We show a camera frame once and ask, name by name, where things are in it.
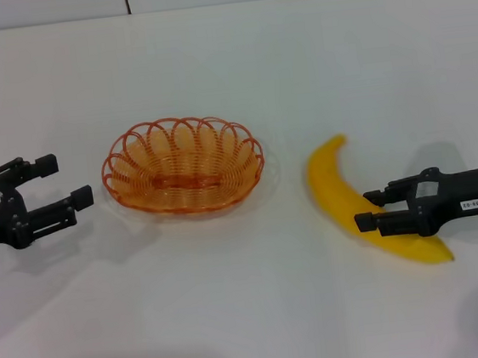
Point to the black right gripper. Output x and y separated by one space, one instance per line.
458 192

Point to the yellow banana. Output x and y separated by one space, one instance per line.
334 186

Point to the orange woven plastic basket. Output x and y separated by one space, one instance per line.
183 180

